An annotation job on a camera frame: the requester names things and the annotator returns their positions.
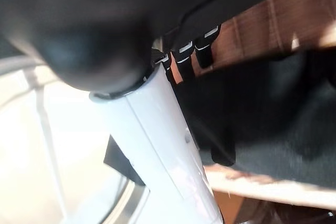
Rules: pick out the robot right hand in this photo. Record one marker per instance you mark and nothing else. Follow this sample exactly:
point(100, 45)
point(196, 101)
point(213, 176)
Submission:
point(110, 11)

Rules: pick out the washing machine glass door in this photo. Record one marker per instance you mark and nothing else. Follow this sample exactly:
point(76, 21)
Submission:
point(39, 134)

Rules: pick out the long black garment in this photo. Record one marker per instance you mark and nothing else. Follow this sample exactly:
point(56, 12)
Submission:
point(262, 108)

